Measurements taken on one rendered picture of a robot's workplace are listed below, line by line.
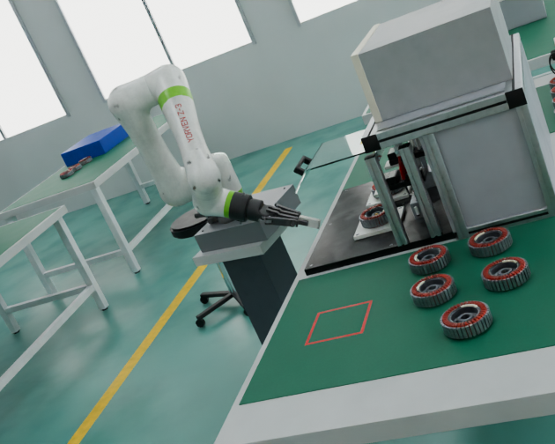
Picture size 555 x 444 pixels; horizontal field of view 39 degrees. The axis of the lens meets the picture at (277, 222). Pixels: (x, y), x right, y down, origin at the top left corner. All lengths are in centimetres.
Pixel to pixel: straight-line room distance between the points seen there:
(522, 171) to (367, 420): 86
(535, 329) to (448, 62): 80
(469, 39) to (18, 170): 731
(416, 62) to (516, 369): 93
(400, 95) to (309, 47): 511
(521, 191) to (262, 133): 563
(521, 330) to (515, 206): 55
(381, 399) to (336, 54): 578
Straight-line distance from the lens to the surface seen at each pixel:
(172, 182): 289
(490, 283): 190
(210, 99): 771
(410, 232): 235
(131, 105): 272
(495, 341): 174
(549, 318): 176
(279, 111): 754
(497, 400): 157
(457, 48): 217
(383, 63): 220
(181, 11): 760
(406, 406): 164
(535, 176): 217
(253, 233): 284
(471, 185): 218
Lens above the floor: 165
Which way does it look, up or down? 18 degrees down
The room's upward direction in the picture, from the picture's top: 24 degrees counter-clockwise
